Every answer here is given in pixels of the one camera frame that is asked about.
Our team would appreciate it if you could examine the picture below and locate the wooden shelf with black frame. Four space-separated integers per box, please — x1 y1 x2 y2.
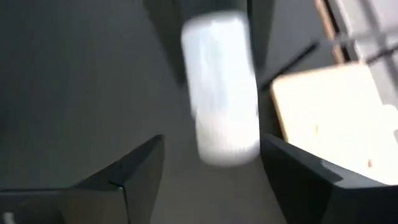
257 40 398 186

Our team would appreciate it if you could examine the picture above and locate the frosted white bottle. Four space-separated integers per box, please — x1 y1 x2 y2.
181 11 261 167

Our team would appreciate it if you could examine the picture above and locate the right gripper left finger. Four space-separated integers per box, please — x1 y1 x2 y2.
0 134 165 224

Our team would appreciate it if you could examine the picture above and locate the black table mat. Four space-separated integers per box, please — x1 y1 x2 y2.
0 0 330 224

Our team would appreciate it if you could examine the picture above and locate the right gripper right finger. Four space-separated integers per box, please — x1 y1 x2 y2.
260 133 398 224

